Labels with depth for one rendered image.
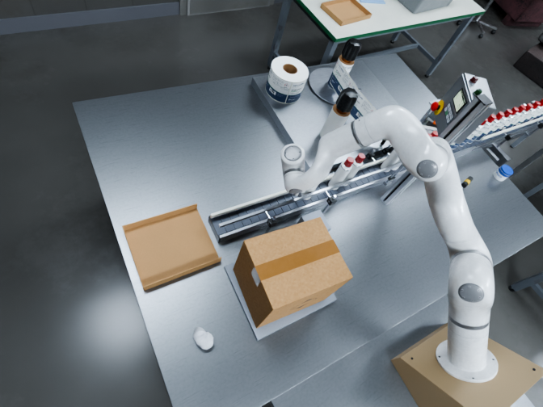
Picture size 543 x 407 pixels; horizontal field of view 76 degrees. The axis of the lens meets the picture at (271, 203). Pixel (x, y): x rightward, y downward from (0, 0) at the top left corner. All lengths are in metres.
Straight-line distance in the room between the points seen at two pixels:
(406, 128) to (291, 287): 0.58
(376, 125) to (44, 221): 2.06
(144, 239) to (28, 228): 1.21
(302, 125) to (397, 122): 0.85
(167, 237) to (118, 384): 0.98
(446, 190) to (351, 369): 0.73
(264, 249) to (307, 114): 0.99
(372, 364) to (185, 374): 0.69
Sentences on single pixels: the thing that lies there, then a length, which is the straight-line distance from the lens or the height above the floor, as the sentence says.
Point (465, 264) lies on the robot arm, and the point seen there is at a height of 1.31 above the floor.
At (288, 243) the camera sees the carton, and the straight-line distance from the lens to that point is 1.16.
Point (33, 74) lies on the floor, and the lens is 3.40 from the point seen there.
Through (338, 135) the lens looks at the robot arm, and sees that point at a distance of 1.13.
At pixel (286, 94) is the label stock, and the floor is 0.94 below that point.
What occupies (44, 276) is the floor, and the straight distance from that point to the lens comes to 2.38.
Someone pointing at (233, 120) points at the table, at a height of 0.83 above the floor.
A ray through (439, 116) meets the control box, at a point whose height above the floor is 1.32.
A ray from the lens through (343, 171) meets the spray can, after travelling 1.54.
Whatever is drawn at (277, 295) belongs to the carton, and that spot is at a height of 1.12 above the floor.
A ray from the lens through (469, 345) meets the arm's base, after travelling 1.37.
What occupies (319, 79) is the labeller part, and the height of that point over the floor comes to 0.89.
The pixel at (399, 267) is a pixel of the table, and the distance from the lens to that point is 1.67.
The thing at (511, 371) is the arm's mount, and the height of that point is 1.08.
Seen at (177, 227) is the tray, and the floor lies 0.83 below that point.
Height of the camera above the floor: 2.13
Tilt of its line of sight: 56 degrees down
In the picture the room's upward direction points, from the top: 24 degrees clockwise
